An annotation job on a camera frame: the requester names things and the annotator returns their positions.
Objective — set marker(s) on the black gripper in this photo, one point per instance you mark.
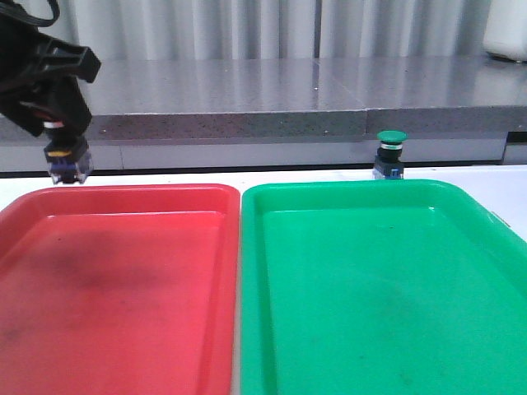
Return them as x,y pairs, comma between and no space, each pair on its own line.
29,56

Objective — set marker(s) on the red mushroom push button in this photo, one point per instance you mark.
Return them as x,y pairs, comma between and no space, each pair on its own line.
67,154

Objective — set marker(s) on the green mushroom push button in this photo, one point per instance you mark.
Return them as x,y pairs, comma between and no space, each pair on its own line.
387,163

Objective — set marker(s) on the red plastic tray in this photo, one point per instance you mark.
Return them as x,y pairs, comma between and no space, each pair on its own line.
119,290

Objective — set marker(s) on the grey granite ledge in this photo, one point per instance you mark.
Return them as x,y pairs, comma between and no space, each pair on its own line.
184,115

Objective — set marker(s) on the green plastic tray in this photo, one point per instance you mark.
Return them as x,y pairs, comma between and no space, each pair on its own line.
379,287

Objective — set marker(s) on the white appliance on ledge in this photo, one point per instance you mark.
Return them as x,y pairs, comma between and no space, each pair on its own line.
505,32

